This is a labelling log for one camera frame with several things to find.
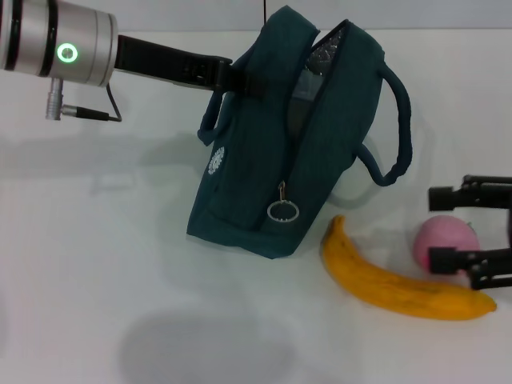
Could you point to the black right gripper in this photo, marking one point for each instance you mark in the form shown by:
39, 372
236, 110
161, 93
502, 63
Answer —
510, 224

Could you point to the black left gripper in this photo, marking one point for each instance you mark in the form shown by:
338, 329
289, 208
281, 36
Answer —
160, 62

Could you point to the dark teal fabric bag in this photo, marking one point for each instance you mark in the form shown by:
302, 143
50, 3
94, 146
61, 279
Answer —
248, 160

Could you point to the yellow banana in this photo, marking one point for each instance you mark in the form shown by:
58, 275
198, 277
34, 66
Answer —
380, 286

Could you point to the pink peach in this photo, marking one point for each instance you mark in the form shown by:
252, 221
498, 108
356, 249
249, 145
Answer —
444, 236

